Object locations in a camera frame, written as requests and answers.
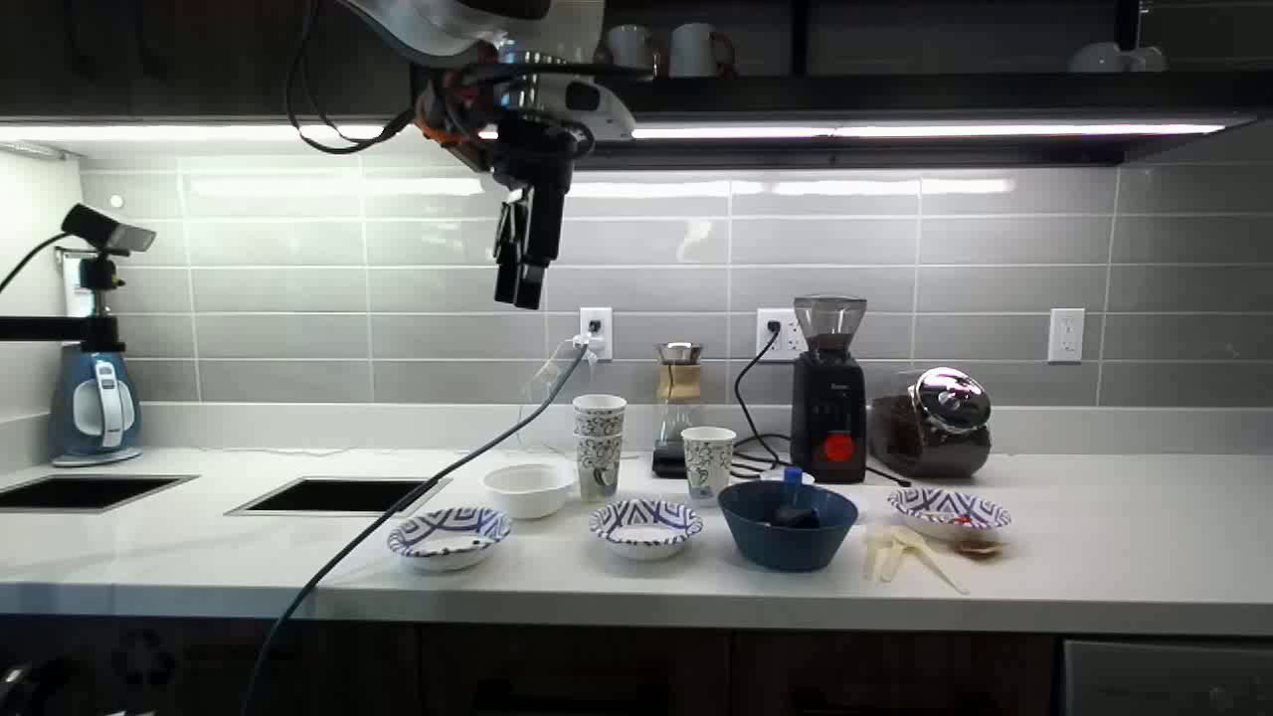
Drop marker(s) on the glass pour-over carafe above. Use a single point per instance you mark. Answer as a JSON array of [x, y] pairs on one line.
[[680, 404]]

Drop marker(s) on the dark wall shelf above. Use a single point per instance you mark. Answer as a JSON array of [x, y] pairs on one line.
[[929, 90]]

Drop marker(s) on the black camera stand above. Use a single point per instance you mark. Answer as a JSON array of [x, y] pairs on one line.
[[98, 300]]

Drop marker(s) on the steel dishwasher front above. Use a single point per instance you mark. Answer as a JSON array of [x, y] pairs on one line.
[[1169, 678]]

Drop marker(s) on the pale wooden sticks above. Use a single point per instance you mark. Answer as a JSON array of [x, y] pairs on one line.
[[901, 550]]

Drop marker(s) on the white plug adapter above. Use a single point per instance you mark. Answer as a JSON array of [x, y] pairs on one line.
[[588, 350]]

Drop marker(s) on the under-shelf light strip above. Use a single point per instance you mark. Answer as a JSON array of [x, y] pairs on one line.
[[929, 129]]

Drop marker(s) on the chrome round kettle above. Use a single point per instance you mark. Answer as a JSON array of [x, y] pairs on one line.
[[937, 424]]

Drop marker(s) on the white shelf bowl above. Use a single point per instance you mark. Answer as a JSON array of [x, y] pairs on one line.
[[1099, 58], [1146, 60]]

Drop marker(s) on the white mug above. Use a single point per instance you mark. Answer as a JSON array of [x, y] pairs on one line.
[[628, 44], [698, 49]]

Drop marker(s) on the dark blue bowl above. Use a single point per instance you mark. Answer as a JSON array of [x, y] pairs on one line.
[[791, 537]]

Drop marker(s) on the blue white scoop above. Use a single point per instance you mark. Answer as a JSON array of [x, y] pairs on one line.
[[794, 499]]

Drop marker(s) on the dark wood base cabinets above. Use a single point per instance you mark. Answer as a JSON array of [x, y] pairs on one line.
[[533, 670]]

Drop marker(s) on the black exterior camera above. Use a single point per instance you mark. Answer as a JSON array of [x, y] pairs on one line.
[[104, 229]]

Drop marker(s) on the blue electric kettle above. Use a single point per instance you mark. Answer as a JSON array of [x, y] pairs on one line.
[[98, 404]]

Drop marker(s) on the black coffee grinder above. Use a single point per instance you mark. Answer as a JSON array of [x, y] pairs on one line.
[[831, 400]]

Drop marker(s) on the orange wrist camera bracket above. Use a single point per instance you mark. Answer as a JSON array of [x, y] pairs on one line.
[[445, 111]]

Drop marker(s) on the blue patterned plate with beans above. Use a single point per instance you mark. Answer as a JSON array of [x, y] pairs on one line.
[[448, 534]]

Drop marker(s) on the white wall outlet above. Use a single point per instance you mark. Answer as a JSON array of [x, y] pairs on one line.
[[1064, 336], [782, 333], [597, 318]]

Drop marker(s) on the white ceramic bowl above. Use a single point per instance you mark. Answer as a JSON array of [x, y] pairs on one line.
[[527, 488]]

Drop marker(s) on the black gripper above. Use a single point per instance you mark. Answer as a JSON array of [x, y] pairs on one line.
[[538, 153]]

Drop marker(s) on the recessed dark sink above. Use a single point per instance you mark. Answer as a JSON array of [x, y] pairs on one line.
[[80, 489], [340, 493]]

